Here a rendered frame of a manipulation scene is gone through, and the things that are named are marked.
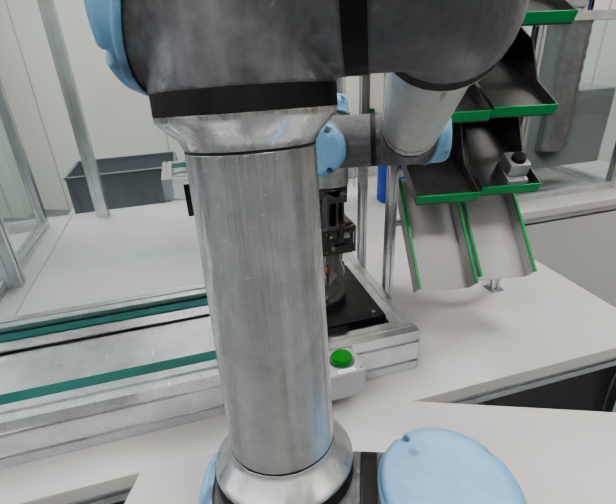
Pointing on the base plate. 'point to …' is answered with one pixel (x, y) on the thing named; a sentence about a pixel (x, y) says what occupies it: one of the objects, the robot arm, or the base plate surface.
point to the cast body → (512, 168)
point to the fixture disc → (336, 292)
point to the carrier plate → (355, 306)
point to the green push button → (341, 358)
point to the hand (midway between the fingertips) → (326, 277)
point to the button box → (347, 377)
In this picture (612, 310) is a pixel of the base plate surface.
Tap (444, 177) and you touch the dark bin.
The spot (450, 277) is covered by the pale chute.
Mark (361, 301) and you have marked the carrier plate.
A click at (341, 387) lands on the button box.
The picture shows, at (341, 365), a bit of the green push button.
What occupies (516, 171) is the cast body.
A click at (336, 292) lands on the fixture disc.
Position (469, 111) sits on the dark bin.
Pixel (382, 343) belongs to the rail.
